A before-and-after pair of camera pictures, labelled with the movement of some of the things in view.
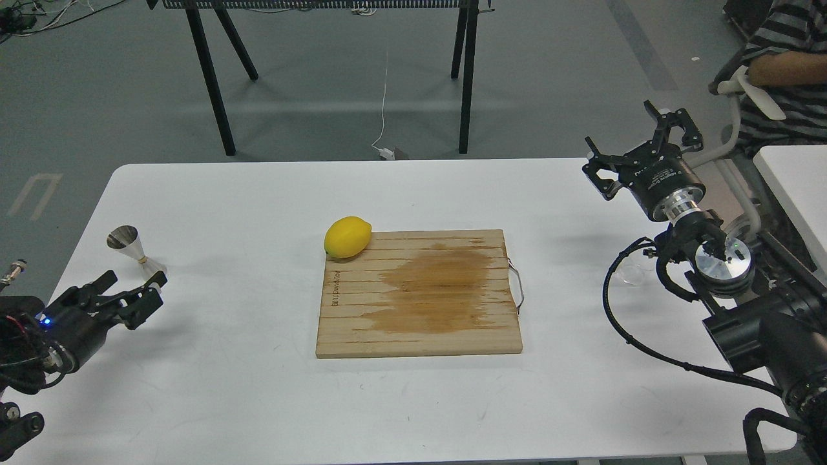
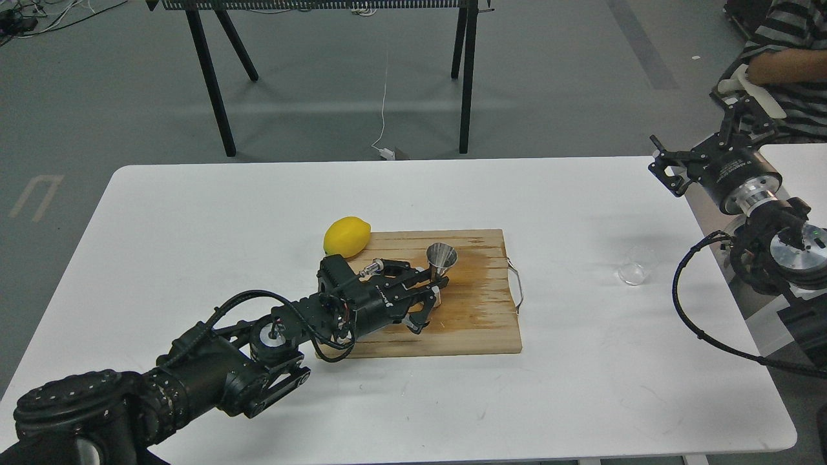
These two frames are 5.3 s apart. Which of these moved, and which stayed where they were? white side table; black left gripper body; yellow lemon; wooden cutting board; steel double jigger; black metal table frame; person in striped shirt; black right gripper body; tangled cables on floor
Moved: steel double jigger; black left gripper body; black right gripper body
Stayed: black metal table frame; white side table; wooden cutting board; person in striped shirt; yellow lemon; tangled cables on floor
